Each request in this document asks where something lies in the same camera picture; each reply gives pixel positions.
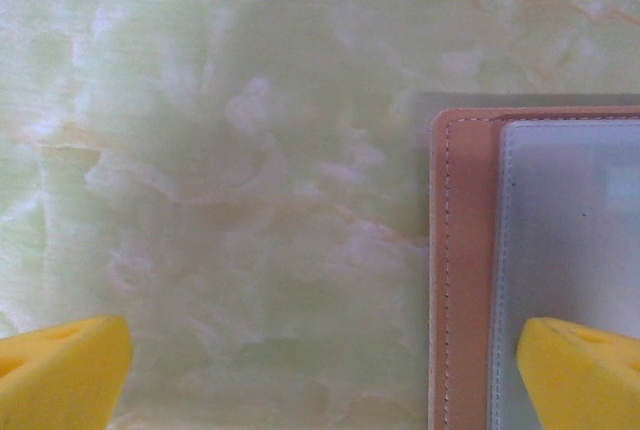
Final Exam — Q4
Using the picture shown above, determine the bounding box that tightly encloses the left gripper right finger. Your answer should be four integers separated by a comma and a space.
515, 317, 640, 430

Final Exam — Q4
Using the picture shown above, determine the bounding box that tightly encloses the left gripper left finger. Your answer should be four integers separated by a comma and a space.
0, 314, 134, 430

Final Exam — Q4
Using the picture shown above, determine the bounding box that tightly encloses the tan leather card holder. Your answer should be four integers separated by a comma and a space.
428, 105, 640, 430

